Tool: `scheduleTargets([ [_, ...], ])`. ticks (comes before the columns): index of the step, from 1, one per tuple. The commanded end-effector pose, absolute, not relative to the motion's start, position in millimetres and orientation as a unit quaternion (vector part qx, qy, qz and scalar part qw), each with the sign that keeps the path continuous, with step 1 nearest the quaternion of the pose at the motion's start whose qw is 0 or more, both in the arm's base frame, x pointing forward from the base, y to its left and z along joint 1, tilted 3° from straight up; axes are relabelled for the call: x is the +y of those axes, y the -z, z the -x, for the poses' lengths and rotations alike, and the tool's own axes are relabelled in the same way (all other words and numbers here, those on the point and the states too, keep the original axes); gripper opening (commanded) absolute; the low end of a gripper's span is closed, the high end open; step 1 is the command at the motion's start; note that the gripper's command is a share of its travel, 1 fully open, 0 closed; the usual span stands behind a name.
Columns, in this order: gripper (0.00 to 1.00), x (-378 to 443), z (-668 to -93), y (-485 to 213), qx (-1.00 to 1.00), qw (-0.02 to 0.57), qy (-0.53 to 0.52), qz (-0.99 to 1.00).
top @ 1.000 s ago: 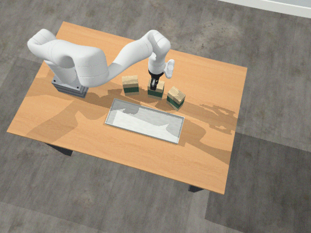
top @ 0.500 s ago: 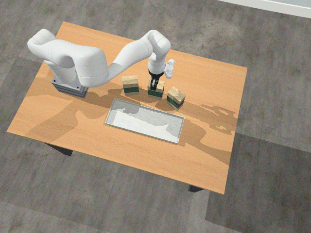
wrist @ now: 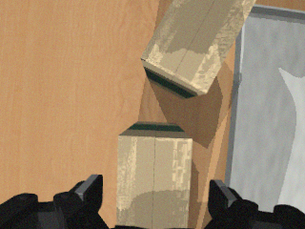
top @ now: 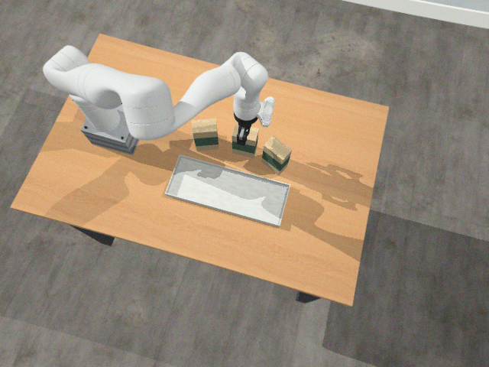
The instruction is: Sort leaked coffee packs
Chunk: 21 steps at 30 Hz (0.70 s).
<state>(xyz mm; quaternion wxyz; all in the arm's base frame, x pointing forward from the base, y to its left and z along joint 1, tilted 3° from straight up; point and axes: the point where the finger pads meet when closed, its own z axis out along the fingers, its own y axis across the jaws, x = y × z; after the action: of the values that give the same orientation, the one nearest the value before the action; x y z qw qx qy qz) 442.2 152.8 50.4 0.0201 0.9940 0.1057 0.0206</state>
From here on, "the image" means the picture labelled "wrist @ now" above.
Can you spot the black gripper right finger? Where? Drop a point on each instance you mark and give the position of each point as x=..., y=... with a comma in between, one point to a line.
x=247, y=215

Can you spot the tan and dark green block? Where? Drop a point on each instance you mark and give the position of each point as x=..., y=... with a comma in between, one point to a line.
x=154, y=162
x=191, y=43

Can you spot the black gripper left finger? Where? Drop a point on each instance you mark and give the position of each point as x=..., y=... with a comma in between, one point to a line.
x=31, y=214

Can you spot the grey shallow tray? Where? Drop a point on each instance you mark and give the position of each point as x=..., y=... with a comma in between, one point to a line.
x=266, y=148

